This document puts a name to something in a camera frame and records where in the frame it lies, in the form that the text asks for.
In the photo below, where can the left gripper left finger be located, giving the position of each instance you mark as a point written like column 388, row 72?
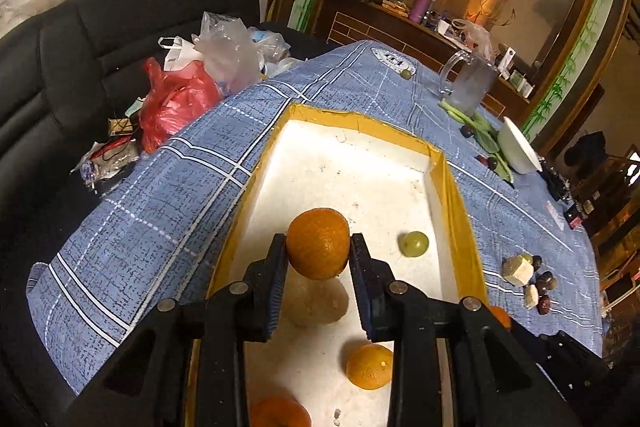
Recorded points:
column 184, row 365

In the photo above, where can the red plastic bag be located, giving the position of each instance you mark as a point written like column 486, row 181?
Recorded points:
column 176, row 98

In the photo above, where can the red black jar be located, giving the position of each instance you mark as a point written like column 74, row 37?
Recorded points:
column 573, row 217

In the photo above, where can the wooden counter cabinet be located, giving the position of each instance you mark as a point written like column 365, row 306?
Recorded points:
column 348, row 21

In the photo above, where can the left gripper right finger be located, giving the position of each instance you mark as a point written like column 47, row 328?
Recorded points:
column 493, row 380

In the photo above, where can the white red paper card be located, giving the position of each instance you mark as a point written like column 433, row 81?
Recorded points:
column 555, row 215

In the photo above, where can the small orange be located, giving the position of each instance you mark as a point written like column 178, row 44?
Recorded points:
column 370, row 367

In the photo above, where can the glass beer mug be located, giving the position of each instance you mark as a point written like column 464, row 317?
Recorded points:
column 472, row 83

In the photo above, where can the clear plastic bag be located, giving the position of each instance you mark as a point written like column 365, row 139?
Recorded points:
column 236, row 56

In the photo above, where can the black sofa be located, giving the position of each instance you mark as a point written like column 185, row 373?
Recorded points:
column 64, row 74

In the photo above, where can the green jujube fruit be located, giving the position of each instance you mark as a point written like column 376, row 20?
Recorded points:
column 413, row 244

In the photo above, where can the large orange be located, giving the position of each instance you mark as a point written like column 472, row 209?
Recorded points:
column 317, row 242

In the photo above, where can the brown kiwi fruit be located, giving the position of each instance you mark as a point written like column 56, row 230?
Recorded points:
column 552, row 283

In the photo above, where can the blue plaid tablecloth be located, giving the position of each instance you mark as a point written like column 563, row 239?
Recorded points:
column 160, row 232

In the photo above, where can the yellow cardboard tray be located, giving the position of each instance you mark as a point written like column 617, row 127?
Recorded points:
column 264, row 214

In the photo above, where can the green leafy vegetable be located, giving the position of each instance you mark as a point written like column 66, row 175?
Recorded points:
column 479, row 128

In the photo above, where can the purple thermos bottle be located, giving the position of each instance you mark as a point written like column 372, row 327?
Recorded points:
column 418, row 10

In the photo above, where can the red date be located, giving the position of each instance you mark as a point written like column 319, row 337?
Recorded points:
column 544, row 305

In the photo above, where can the white bowl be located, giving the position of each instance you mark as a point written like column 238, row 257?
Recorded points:
column 519, row 154

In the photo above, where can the dark plum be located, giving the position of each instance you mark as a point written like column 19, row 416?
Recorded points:
column 536, row 262
column 544, row 279

